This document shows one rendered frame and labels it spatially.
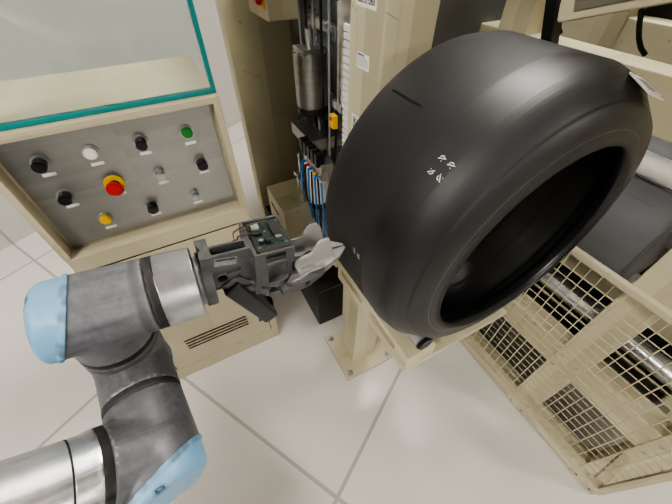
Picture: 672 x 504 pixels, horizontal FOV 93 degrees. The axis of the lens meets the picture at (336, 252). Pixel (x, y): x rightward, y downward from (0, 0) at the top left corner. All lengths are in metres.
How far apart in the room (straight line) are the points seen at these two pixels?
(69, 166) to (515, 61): 1.01
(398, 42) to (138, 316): 0.65
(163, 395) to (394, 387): 1.37
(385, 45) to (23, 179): 0.92
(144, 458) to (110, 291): 0.18
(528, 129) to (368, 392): 1.44
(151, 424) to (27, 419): 1.75
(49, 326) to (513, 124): 0.54
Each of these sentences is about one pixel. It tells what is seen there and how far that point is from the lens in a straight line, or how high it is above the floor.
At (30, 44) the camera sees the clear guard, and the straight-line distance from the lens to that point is 0.98.
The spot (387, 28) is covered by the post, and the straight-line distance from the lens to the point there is 0.73.
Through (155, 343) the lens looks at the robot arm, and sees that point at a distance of 0.50.
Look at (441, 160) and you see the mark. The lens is 0.44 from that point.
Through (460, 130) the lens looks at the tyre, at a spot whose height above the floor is 1.41.
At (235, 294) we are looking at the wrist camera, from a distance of 0.45.
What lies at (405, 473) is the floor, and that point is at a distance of 1.64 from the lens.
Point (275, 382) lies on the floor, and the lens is 1.73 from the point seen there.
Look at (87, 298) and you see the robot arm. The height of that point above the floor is 1.33.
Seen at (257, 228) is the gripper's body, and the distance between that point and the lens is 0.43.
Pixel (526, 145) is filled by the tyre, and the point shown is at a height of 1.41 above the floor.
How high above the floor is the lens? 1.60
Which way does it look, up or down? 47 degrees down
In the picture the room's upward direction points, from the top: straight up
